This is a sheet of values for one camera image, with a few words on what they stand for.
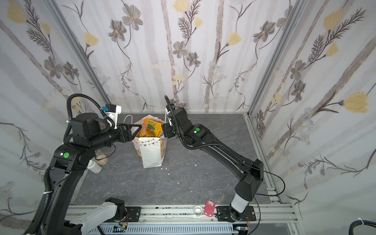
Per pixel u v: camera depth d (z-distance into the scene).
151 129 0.82
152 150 0.80
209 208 0.76
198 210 0.75
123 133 0.51
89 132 0.44
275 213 0.77
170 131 0.64
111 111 0.51
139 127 0.59
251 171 0.44
